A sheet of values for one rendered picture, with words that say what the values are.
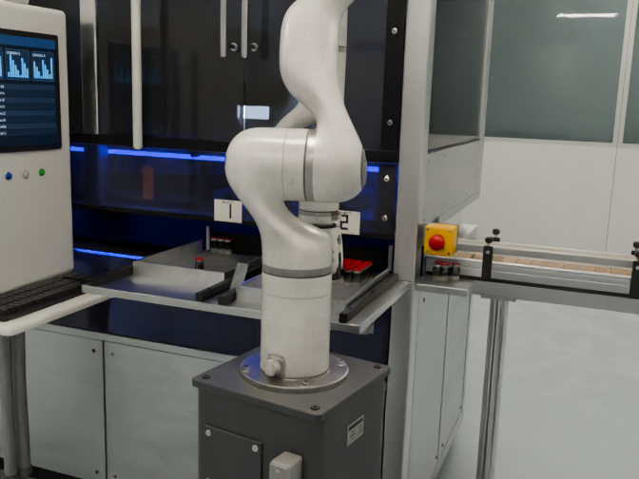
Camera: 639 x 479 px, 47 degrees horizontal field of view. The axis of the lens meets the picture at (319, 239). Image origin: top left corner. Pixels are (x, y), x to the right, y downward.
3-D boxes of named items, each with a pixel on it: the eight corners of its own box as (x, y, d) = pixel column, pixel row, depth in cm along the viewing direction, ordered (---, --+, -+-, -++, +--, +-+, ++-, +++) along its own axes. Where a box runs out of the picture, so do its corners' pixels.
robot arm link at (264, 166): (328, 279, 118) (333, 131, 113) (216, 273, 120) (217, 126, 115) (335, 263, 130) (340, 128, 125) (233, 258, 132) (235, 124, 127)
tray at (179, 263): (201, 250, 216) (201, 239, 215) (281, 259, 207) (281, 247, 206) (133, 274, 185) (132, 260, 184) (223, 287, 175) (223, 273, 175)
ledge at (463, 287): (428, 278, 198) (428, 272, 198) (475, 284, 194) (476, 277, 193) (416, 290, 185) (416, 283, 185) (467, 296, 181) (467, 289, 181)
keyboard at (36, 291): (73, 277, 209) (72, 269, 208) (113, 283, 204) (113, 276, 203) (-42, 314, 172) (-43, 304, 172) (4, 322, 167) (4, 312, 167)
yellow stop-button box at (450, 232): (429, 249, 189) (431, 221, 188) (456, 252, 187) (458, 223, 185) (422, 254, 182) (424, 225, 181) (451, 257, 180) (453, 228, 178)
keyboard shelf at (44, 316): (51, 280, 215) (51, 272, 214) (131, 293, 205) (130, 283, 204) (-81, 321, 174) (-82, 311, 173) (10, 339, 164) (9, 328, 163)
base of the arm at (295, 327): (312, 403, 115) (316, 290, 112) (217, 376, 125) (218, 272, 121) (367, 367, 131) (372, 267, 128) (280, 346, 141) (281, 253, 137)
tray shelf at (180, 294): (186, 255, 218) (186, 248, 217) (416, 282, 193) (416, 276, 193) (81, 292, 174) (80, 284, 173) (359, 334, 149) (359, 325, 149)
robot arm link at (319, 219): (346, 208, 153) (345, 222, 154) (307, 204, 156) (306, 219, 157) (332, 213, 146) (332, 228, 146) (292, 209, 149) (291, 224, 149)
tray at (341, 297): (295, 269, 195) (295, 257, 195) (388, 280, 186) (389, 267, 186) (236, 300, 164) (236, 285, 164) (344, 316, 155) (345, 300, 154)
